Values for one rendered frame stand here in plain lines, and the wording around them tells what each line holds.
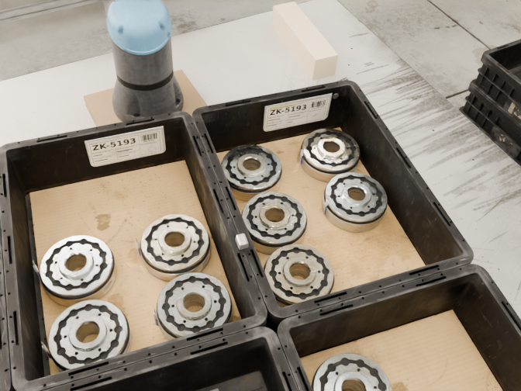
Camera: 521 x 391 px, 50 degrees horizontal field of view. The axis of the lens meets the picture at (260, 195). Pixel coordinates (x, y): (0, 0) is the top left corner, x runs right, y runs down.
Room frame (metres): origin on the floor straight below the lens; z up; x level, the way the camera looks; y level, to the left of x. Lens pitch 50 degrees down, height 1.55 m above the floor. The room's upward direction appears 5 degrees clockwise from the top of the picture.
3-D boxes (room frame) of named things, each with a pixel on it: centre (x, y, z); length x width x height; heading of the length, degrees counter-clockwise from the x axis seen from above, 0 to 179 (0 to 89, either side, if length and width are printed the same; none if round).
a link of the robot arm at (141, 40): (0.92, 0.26, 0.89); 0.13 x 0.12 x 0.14; 19
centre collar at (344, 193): (0.59, -0.16, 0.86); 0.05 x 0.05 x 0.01
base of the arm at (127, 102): (0.91, 0.26, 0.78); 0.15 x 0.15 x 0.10
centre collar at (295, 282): (0.43, -0.07, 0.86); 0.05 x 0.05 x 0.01
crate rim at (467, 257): (0.56, -0.09, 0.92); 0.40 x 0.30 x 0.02; 23
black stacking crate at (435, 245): (0.56, -0.09, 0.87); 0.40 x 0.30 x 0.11; 23
